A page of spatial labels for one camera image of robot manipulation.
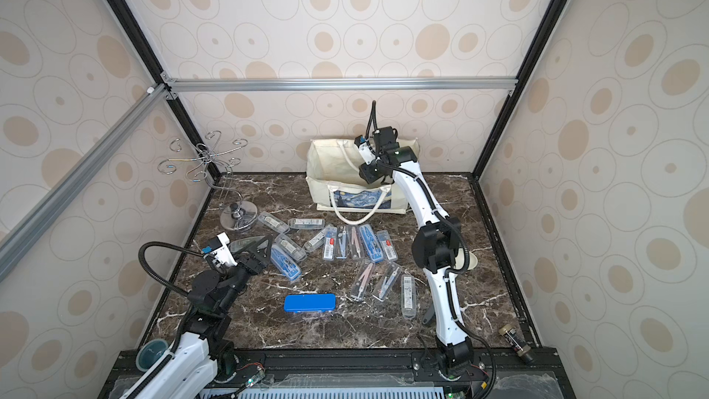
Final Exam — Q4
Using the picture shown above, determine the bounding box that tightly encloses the silver aluminium left rail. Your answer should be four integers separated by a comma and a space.
1, 83, 168, 279

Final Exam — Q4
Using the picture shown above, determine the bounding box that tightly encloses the clear compass case right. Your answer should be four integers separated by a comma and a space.
401, 274, 418, 320

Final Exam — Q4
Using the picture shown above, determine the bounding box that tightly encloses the clear case near rack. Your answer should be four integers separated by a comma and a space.
258, 212, 290, 234

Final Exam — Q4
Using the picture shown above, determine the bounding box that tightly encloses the long barcode clear case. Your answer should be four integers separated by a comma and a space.
288, 218, 325, 230

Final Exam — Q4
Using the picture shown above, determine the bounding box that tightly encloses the silver aluminium crossbar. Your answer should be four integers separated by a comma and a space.
167, 77, 518, 92

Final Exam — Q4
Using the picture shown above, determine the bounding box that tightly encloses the cream canvas tote bag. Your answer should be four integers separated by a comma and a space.
306, 139, 408, 225

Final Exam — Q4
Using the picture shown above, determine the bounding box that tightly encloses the small brown glass bottle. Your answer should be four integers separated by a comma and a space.
499, 324, 535, 365

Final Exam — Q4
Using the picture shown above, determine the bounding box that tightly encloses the red label clear case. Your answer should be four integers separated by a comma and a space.
376, 230, 398, 262

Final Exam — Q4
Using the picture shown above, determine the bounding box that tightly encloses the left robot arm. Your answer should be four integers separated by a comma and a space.
123, 233, 273, 398

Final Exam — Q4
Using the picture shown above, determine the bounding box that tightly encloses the blue compass clear case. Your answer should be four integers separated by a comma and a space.
358, 224, 384, 263

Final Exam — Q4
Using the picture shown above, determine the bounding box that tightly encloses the white bowl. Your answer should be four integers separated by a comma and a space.
455, 249, 478, 270

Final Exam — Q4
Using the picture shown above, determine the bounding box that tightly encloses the chrome wire cup rack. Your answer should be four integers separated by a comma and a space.
157, 130, 258, 233

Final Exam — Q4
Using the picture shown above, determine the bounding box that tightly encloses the gold label clear case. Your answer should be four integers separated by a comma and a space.
275, 234, 308, 262

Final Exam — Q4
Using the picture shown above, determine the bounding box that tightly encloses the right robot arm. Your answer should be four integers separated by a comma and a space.
354, 103, 497, 390

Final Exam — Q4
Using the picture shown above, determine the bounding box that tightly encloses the pink compass clear case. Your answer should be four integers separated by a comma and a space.
350, 262, 377, 301

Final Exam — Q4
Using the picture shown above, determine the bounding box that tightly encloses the green clear case left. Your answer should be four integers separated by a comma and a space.
229, 236, 269, 255

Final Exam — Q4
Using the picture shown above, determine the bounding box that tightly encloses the blue compass case flat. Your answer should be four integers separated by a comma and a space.
284, 294, 336, 313

